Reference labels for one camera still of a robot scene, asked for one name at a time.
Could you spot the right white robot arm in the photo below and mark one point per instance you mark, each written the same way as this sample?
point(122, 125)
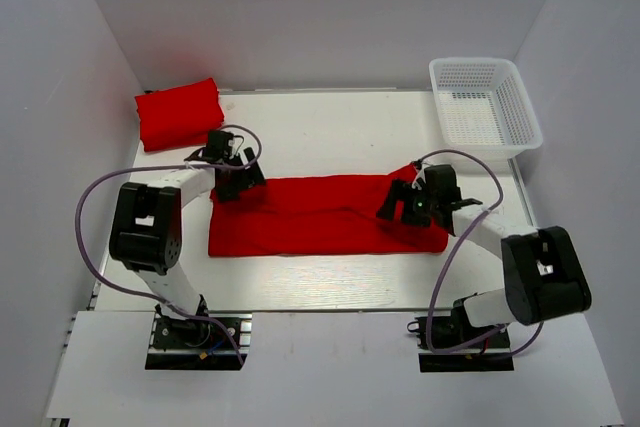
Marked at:
point(543, 278)

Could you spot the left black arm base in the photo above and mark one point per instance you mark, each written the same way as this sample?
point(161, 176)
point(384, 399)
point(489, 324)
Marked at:
point(183, 345)

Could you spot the folded red t shirt stack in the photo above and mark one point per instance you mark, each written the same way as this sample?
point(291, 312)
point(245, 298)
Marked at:
point(178, 117)

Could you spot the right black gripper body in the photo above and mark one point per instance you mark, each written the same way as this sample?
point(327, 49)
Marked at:
point(424, 203)

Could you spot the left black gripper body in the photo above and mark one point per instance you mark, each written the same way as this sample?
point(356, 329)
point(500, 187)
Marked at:
point(239, 180)

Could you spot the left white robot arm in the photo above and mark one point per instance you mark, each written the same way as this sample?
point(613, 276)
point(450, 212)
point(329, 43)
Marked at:
point(146, 233)

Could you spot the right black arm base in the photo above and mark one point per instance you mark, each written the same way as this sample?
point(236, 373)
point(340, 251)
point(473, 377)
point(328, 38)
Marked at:
point(489, 355)

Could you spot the white plastic basket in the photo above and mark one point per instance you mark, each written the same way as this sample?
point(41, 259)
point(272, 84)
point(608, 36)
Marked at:
point(483, 107)

